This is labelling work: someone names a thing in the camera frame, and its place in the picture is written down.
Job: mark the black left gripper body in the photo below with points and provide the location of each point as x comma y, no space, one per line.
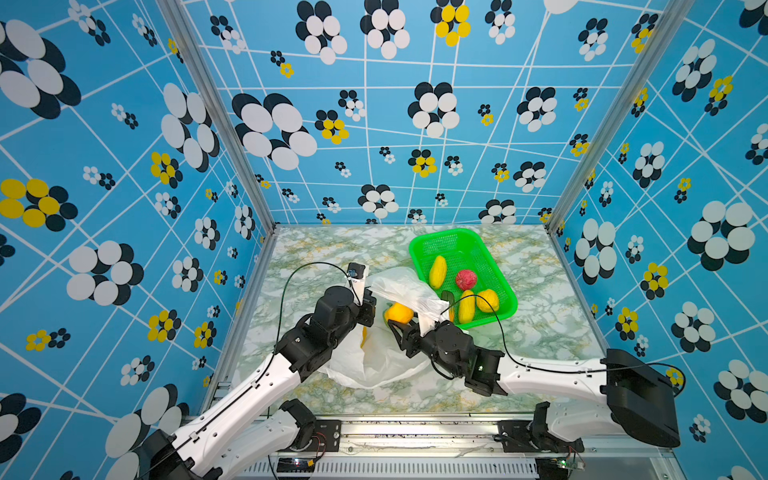
362,314

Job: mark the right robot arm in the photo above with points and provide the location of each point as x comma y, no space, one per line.
617,393

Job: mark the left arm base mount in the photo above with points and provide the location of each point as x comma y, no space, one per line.
324,435

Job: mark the white plastic bag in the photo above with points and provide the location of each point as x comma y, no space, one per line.
370,357

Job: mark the aluminium frame post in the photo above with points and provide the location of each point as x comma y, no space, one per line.
669,23
181,30

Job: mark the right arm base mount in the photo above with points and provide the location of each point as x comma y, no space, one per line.
519,436

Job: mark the pink toy fruit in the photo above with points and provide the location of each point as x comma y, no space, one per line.
466,280

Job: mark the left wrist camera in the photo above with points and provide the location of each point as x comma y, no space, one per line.
356,277

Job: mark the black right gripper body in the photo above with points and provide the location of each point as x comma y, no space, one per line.
433,346

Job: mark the left aluminium frame post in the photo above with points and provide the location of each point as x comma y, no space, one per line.
181,30

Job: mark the orange yellow toy fruit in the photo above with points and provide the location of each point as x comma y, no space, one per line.
399,313

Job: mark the wrinkled yellow toy fruit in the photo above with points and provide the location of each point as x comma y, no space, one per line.
487,301

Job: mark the right aluminium frame post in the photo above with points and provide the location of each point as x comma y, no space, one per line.
669,23

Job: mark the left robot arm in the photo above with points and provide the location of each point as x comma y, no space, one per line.
227,438

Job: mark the front aluminium rail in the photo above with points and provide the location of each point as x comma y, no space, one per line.
459,447

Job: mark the long yellow toy mango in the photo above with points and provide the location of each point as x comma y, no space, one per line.
437,273

